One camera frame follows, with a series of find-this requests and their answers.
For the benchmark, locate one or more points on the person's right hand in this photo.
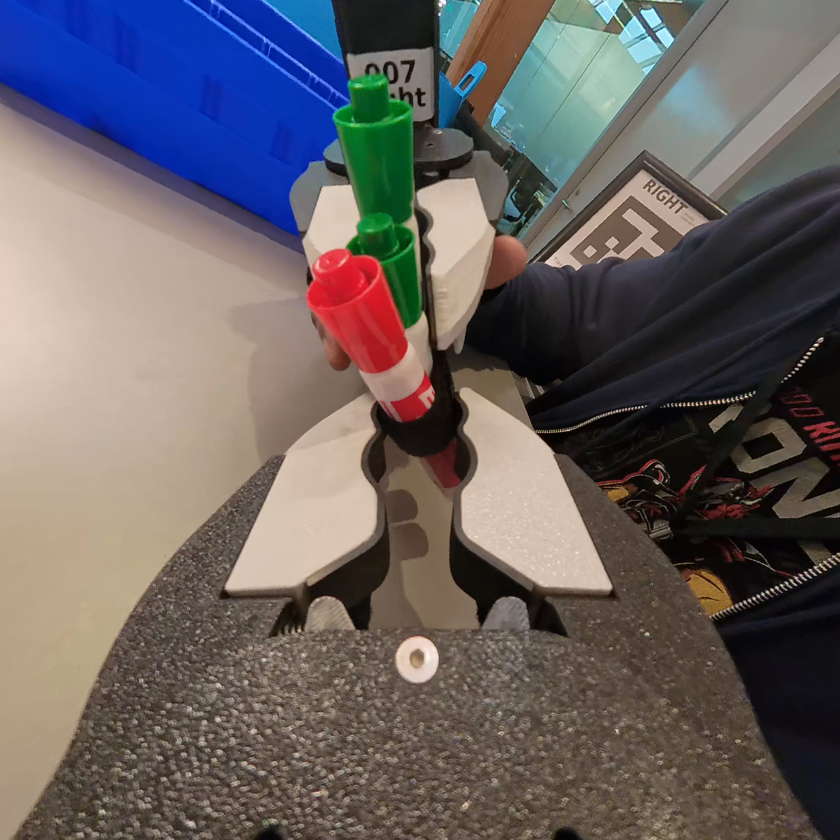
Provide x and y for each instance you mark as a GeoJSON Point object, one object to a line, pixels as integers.
{"type": "Point", "coordinates": [508, 263]}

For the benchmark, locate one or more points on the red marker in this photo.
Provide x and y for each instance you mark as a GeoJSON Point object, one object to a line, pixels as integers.
{"type": "Point", "coordinates": [361, 322]}

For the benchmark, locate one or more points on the framed wall sign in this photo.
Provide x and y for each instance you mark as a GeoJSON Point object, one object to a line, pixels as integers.
{"type": "Point", "coordinates": [630, 217]}

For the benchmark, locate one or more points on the blue plastic bins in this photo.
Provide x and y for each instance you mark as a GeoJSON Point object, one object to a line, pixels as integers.
{"type": "Point", "coordinates": [460, 95]}

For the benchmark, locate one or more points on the green marker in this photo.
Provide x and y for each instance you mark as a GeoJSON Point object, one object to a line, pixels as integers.
{"type": "Point", "coordinates": [394, 269]}
{"type": "Point", "coordinates": [377, 145]}

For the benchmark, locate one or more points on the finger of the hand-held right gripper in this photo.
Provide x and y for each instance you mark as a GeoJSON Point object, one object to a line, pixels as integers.
{"type": "Point", "coordinates": [328, 230]}
{"type": "Point", "coordinates": [460, 256]}

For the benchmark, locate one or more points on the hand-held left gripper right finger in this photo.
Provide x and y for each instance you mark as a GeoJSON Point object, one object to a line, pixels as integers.
{"type": "Point", "coordinates": [532, 519]}

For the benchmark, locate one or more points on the wooden post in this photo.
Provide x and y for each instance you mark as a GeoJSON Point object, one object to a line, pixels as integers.
{"type": "Point", "coordinates": [499, 53]}

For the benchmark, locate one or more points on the large blue plastic bin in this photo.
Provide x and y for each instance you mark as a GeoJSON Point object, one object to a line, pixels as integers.
{"type": "Point", "coordinates": [171, 92]}

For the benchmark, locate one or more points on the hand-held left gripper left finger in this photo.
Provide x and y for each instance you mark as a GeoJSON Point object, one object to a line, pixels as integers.
{"type": "Point", "coordinates": [309, 519]}

